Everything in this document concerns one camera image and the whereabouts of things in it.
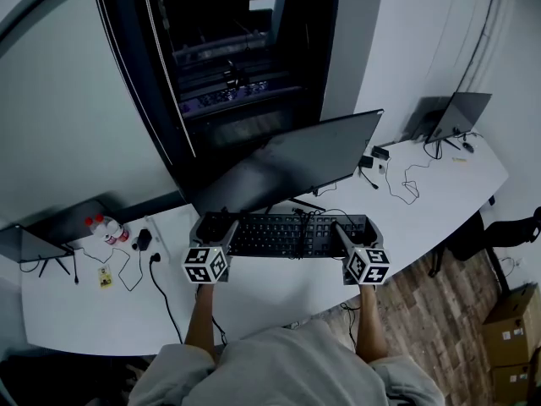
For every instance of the person's left forearm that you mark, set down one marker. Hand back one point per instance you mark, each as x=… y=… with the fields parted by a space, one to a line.
x=202 y=315

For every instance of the large black monitor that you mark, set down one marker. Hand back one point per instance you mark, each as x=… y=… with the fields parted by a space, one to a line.
x=291 y=163

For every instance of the black monitor with splayed legs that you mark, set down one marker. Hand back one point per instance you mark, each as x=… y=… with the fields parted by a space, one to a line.
x=29 y=243

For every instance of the black monitor with thin stand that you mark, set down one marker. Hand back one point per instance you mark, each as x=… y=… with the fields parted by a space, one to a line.
x=460 y=114

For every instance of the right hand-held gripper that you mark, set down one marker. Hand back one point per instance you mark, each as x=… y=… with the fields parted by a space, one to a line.
x=367 y=265

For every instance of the black monitor stand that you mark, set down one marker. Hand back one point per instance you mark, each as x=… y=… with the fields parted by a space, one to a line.
x=304 y=204

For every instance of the small black box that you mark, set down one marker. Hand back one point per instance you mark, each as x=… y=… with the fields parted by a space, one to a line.
x=380 y=152

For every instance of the black computer mouse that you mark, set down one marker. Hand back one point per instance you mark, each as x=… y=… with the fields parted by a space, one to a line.
x=468 y=147

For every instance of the small cardboard box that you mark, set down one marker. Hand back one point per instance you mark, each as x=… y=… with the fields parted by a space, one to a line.
x=513 y=383

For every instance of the dark glass window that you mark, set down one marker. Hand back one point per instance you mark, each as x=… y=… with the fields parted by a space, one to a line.
x=224 y=66

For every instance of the yellow badge card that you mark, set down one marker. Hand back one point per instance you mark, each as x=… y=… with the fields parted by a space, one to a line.
x=105 y=276

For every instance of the black keyboard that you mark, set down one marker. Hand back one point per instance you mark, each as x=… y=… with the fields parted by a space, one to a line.
x=279 y=235

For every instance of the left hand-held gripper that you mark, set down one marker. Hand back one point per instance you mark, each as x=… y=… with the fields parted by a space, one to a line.
x=205 y=264

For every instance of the red-capped plastic bottle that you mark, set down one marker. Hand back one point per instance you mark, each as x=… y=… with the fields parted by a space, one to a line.
x=115 y=227
x=98 y=228

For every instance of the black power adapter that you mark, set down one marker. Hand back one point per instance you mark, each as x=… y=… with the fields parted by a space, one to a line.
x=144 y=239

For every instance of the large cardboard box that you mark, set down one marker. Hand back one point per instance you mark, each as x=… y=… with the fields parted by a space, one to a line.
x=513 y=328

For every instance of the black office chair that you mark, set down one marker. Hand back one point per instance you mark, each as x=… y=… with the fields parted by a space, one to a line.
x=498 y=237

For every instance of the person's grey shirt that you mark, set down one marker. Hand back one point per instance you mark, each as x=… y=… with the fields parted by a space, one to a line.
x=287 y=370

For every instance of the small yellow strip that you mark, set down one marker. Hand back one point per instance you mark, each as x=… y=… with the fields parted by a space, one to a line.
x=459 y=159

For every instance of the person's right forearm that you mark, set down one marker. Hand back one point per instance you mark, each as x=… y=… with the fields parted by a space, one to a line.
x=372 y=319

